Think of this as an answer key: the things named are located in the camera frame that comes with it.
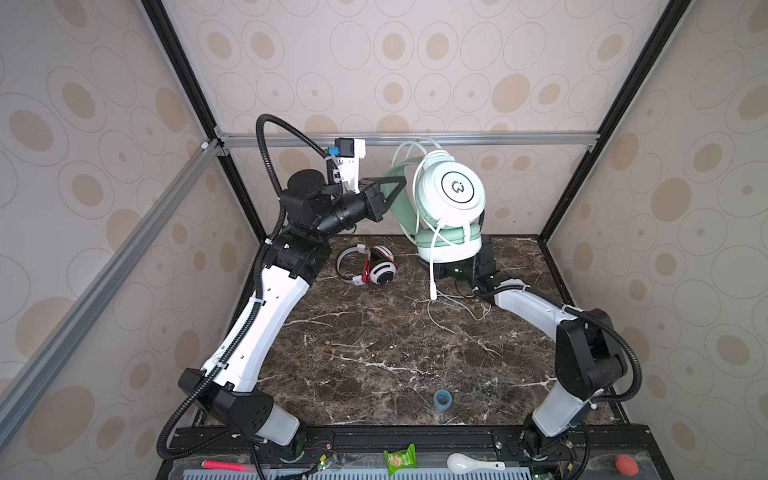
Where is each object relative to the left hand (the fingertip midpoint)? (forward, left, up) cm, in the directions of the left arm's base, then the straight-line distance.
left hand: (412, 179), depth 53 cm
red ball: (-38, -51, -51) cm, 82 cm away
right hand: (+10, -5, -35) cm, 36 cm away
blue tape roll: (-23, -10, -54) cm, 60 cm away
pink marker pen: (-38, +46, -52) cm, 80 cm away
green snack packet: (-37, +1, -51) cm, 63 cm away
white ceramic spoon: (-38, -13, -52) cm, 66 cm away
